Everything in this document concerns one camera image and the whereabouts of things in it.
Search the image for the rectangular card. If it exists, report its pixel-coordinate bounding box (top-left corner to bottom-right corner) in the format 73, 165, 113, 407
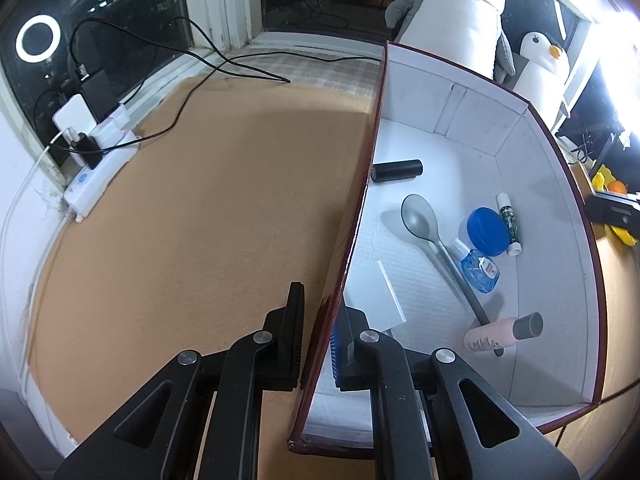
344, 259, 407, 334

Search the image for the white power strip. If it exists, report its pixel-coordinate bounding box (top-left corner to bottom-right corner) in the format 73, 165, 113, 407
62, 129, 141, 222

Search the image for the grey plastic spoon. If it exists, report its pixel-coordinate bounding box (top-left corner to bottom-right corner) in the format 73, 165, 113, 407
400, 193, 505, 358

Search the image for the white charger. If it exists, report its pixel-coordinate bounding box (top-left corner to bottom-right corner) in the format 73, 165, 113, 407
52, 93, 99, 136

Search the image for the red cardboard box white inside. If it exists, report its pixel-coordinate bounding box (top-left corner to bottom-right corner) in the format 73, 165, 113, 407
286, 39, 609, 457

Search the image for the tan felt mat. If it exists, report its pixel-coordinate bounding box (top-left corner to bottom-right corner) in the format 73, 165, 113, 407
24, 77, 640, 480

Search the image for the white grey penguin plush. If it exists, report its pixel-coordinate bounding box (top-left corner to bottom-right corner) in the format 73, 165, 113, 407
384, 0, 517, 87
516, 31, 571, 134

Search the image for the tube with grey cap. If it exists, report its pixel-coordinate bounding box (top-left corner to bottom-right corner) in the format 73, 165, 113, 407
463, 311, 545, 357

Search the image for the black power adapter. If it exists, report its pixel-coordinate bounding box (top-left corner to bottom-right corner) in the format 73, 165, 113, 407
79, 70, 119, 121

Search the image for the checkered cloth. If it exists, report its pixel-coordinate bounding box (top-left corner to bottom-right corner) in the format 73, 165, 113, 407
189, 52, 384, 99

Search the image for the blue round lid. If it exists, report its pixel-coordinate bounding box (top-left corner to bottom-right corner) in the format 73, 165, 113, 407
466, 207, 511, 257

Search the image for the clear blue bottle white cap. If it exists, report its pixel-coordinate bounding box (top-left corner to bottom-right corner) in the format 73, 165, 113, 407
452, 237, 501, 295

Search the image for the black plug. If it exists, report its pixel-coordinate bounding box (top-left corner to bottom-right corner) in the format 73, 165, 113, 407
69, 132, 104, 169

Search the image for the green glue stick white cap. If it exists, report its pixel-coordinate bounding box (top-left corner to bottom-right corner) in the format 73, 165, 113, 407
495, 193, 524, 256

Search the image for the black cylinder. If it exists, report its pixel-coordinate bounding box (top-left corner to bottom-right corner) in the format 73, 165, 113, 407
370, 158, 425, 184

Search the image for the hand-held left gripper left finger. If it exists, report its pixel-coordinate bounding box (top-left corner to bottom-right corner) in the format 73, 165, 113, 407
52, 282, 306, 480

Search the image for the white window frame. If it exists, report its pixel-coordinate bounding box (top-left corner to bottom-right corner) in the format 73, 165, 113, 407
0, 0, 392, 192

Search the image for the white cable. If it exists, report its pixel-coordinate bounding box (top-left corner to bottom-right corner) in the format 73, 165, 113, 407
0, 129, 67, 272

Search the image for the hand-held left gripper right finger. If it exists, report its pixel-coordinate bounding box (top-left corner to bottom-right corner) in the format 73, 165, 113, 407
329, 304, 582, 480

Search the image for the black cable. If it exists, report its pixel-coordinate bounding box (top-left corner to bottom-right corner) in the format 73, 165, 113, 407
99, 54, 384, 154
69, 17, 293, 86

